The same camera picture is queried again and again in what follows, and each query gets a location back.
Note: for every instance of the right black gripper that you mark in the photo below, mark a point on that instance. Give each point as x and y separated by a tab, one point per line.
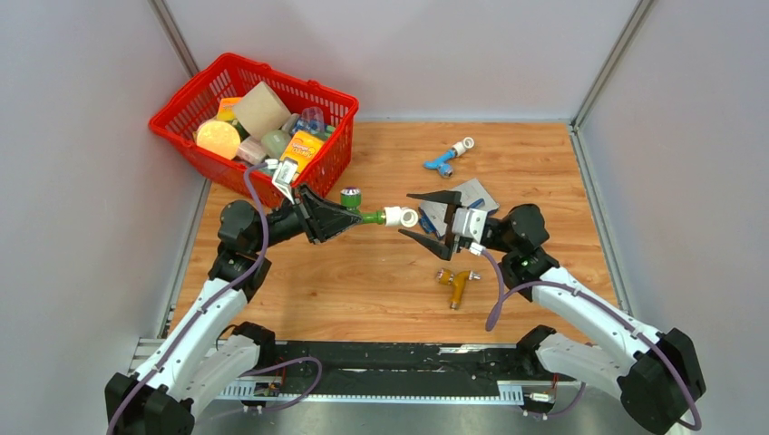
442	251

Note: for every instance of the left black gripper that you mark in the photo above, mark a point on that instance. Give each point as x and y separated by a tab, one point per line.
311	211

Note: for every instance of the green water faucet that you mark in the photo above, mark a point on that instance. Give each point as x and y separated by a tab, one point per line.
351	199

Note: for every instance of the white pipe elbow fitting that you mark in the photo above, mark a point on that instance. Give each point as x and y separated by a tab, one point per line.
400	216

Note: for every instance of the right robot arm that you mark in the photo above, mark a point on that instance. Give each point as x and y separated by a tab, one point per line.
655	375

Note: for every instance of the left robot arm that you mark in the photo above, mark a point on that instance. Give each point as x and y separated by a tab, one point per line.
168	392

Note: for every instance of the razor blister pack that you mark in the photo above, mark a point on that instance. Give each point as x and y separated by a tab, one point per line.
473	195

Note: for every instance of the yellow brass faucet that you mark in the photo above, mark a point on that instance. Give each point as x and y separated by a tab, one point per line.
457	282

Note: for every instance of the yellow orange snack packet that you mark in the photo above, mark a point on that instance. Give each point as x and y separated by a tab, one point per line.
302	149

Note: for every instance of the blue faucet with white fitting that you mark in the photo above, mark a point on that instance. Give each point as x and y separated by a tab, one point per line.
442	164

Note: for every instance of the pale green soap bar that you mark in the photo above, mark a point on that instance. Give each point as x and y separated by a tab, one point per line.
275	142

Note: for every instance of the pink wrapped soap bar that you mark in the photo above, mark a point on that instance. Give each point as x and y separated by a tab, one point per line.
251	151

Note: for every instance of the brown cardboard box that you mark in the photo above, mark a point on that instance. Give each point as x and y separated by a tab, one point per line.
261	111

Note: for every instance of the orange round sponge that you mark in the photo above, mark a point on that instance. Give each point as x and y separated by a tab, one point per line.
218	137

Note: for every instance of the orange packet in basket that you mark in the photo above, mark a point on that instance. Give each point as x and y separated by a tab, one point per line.
225	110

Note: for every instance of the red plastic shopping basket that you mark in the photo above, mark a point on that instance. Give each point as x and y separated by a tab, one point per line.
232	75

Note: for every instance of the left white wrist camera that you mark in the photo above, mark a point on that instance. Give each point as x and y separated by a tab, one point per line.
283	177

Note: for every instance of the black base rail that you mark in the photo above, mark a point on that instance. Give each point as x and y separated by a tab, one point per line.
410	369

